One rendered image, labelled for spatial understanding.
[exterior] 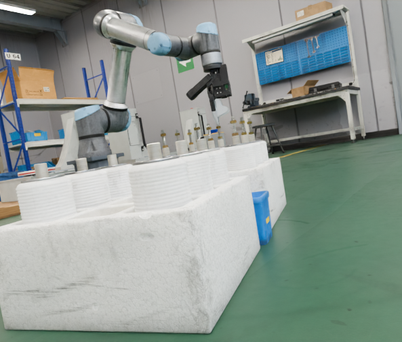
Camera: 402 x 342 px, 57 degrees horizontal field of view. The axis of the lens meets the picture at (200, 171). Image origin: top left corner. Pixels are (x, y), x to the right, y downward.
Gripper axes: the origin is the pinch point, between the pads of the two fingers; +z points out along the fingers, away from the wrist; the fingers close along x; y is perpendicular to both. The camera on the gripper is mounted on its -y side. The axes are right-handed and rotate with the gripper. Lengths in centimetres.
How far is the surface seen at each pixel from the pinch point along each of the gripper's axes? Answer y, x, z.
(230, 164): 5.8, -29.1, 15.0
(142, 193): -2, -84, 14
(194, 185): 3, -72, 16
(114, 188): -19, -57, 15
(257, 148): 13.9, -16.5, 12.1
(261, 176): 14.4, -33.8, 19.5
